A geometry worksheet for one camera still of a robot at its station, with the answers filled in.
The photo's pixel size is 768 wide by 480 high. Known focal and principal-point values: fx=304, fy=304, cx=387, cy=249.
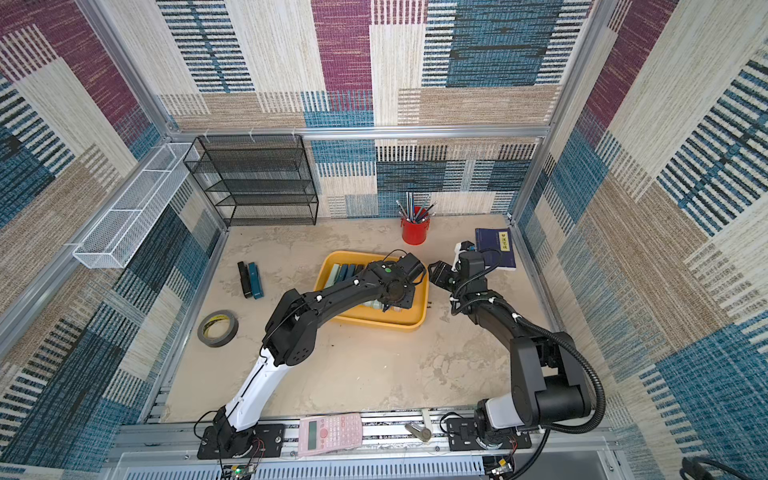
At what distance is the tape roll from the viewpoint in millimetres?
906

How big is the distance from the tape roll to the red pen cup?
64cm

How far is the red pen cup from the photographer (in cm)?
111
